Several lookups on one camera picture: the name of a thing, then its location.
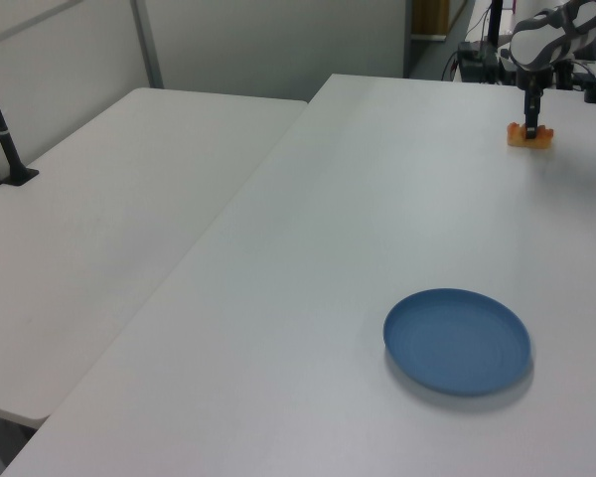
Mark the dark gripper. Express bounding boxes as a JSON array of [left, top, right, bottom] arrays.
[[515, 63, 552, 140]]

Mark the orange glazed bread piece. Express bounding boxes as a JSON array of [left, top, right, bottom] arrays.
[[506, 120, 556, 150]]

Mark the black camera stand with base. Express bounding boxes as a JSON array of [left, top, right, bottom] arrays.
[[0, 49, 41, 188]]

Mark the grey metal partition post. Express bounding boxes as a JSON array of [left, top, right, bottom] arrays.
[[130, 0, 165, 91]]

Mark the wooden door panel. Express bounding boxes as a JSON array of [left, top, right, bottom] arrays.
[[410, 0, 451, 41]]

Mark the black electronics box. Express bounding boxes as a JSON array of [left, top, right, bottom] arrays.
[[457, 41, 499, 83]]

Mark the thin black upright pole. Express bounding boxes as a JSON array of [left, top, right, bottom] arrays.
[[486, 0, 504, 51]]

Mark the white side table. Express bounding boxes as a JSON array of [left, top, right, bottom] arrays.
[[0, 86, 309, 429]]

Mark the blue round plate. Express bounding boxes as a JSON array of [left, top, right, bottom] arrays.
[[382, 288, 532, 398]]

